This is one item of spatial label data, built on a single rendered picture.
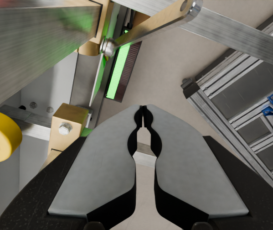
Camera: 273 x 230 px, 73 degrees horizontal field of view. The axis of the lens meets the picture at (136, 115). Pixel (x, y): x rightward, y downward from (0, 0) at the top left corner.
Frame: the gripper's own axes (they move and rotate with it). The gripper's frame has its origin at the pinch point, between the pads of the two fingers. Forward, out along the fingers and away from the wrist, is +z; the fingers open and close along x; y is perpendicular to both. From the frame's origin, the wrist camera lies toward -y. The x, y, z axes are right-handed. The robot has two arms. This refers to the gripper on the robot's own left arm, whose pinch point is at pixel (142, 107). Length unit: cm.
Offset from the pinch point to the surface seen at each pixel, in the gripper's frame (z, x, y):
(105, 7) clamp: 13.6, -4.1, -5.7
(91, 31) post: 10.7, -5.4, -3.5
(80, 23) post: 5.7, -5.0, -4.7
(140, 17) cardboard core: 93, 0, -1
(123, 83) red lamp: 30.4, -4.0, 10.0
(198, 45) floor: 101, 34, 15
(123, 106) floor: 101, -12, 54
